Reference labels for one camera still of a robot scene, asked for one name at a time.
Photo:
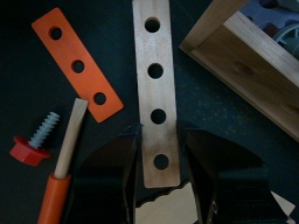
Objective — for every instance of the purple toy piece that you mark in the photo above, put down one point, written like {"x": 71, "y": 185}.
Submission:
{"x": 269, "y": 10}

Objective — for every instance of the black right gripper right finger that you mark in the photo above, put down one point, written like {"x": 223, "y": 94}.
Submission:
{"x": 234, "y": 186}

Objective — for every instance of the flat wooden board piece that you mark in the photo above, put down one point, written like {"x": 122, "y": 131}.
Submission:
{"x": 171, "y": 208}

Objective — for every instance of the wooden four-hole strip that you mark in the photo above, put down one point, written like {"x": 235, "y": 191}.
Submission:
{"x": 155, "y": 93}

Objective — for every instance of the red toy bolt grey thread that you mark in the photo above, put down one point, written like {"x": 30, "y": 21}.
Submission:
{"x": 27, "y": 153}

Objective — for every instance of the orange three-hole flat strip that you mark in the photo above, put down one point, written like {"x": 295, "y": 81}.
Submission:
{"x": 66, "y": 49}

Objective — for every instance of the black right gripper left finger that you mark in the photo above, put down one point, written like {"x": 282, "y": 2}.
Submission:
{"x": 100, "y": 180}

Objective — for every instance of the wooden toy toolbox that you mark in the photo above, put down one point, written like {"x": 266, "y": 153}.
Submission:
{"x": 253, "y": 81}

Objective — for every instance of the grey toy gear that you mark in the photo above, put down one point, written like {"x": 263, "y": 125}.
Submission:
{"x": 289, "y": 38}

